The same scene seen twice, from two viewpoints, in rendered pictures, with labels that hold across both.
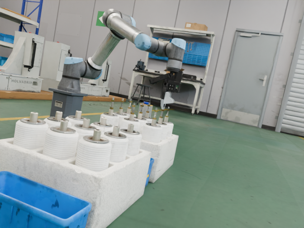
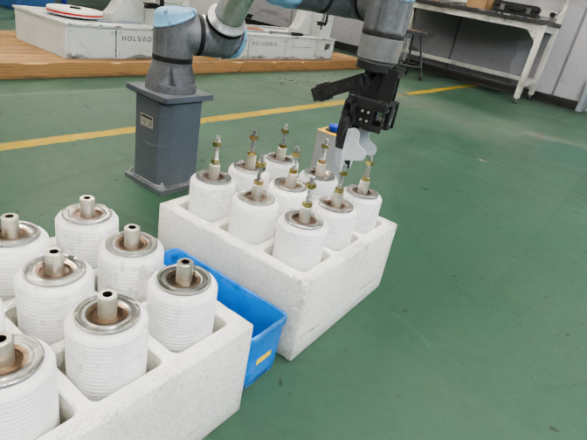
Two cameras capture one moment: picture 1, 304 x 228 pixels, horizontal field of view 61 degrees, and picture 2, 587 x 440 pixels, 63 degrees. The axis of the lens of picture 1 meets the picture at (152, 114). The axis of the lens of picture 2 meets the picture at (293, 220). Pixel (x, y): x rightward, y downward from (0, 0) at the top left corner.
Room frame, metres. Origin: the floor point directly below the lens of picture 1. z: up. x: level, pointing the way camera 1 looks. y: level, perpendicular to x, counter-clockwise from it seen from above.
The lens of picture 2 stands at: (0.47, -0.19, 0.64)
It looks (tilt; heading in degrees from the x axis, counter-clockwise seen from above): 26 degrees down; 14
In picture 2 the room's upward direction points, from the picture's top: 11 degrees clockwise
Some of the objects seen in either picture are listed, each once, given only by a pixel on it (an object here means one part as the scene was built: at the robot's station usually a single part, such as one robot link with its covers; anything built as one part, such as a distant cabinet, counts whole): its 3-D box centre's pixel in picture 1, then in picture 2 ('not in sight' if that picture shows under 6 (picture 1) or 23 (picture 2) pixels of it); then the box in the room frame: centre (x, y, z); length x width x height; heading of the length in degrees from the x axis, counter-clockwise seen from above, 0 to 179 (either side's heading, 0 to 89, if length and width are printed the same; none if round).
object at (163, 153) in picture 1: (134, 147); (279, 248); (1.40, 0.06, 0.09); 0.39 x 0.39 x 0.18; 73
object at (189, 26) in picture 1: (196, 28); not in sight; (6.20, -0.62, 1.96); 0.46 x 0.28 x 0.16; 67
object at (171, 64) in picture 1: (174, 65); (380, 50); (1.36, -0.07, 0.56); 0.08 x 0.08 x 0.05
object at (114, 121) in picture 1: (107, 132); (210, 215); (1.32, 0.21, 0.16); 0.10 x 0.10 x 0.18
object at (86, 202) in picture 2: (78, 115); (86, 207); (1.04, 0.29, 0.26); 0.02 x 0.02 x 0.03
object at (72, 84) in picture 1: (69, 83); (171, 72); (1.75, 0.58, 0.35); 0.15 x 0.15 x 0.10
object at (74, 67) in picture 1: (73, 66); (176, 30); (1.75, 0.58, 0.47); 0.13 x 0.12 x 0.14; 139
